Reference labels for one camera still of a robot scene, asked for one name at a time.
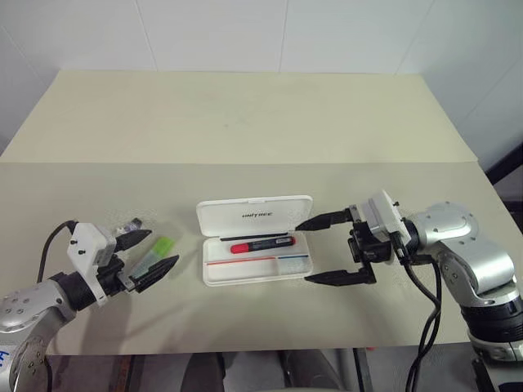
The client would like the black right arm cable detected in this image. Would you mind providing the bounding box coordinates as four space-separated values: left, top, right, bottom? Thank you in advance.
391 230 444 392

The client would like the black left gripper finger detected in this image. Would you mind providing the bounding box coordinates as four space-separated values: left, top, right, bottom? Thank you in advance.
114 229 153 253
132 255 181 294

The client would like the purple-capped clear marker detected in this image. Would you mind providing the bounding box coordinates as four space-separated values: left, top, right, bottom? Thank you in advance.
114 218 147 235

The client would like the green-capped marker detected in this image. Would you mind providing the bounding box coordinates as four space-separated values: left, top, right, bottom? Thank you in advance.
129 237 177 283

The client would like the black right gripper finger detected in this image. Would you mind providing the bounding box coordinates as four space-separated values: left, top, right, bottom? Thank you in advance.
303 260 378 287
294 207 355 232

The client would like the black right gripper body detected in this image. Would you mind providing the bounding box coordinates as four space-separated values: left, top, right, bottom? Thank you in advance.
346 207 390 266

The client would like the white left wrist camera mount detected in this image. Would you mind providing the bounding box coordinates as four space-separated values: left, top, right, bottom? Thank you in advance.
67 222 120 307

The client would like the red marker with black body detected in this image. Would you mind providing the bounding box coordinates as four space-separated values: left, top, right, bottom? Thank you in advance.
230 236 297 255

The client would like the white hinged pencil case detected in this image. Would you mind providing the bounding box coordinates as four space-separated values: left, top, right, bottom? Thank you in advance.
195 194 315 287

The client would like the grey table leg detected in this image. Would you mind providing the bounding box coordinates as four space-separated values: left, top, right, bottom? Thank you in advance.
337 348 371 392

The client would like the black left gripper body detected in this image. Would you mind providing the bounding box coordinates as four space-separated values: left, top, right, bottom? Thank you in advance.
96 252 137 296

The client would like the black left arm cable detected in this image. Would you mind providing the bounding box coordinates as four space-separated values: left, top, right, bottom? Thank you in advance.
37 220 79 284

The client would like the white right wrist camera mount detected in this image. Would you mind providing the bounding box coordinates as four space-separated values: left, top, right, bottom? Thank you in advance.
363 188 412 251

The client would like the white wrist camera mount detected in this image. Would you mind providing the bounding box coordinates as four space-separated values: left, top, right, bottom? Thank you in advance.
363 188 412 251
67 222 120 307

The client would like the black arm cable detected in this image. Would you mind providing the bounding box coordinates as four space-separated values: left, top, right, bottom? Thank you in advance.
37 220 79 284
391 230 444 392

